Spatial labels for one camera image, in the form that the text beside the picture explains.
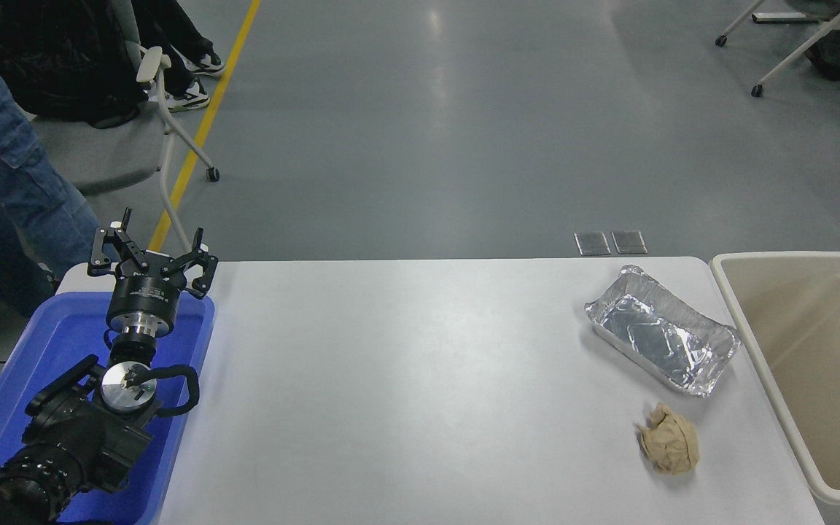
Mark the white wheeled chair frame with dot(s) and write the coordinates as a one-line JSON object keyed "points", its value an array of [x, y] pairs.
{"points": [[792, 58]]}

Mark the crumpled tan paper ball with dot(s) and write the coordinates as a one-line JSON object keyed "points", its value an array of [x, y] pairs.
{"points": [[669, 441]]}

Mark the large pale plastic bin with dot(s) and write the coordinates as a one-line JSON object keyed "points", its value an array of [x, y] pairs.
{"points": [[821, 350]]}

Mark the metal floor socket plate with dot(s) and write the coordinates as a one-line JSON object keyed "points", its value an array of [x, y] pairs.
{"points": [[591, 243], [628, 242]]}

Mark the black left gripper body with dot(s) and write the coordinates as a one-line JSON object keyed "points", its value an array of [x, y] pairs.
{"points": [[144, 295]]}

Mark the person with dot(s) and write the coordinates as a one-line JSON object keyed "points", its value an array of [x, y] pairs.
{"points": [[4, 175], [172, 29]]}

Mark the grey chair white frame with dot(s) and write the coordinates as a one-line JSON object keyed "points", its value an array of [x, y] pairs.
{"points": [[99, 153]]}

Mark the silver foil tray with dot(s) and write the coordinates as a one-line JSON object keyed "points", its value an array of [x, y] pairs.
{"points": [[660, 335]]}

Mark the black jacket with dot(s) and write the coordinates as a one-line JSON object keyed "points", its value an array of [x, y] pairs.
{"points": [[63, 65]]}

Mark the blue plastic tray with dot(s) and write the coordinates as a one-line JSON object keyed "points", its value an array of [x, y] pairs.
{"points": [[48, 335]]}

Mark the white table foot bar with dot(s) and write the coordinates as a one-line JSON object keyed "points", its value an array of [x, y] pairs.
{"points": [[784, 16]]}

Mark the black shoe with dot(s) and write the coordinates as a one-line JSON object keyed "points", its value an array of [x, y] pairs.
{"points": [[825, 65]]}

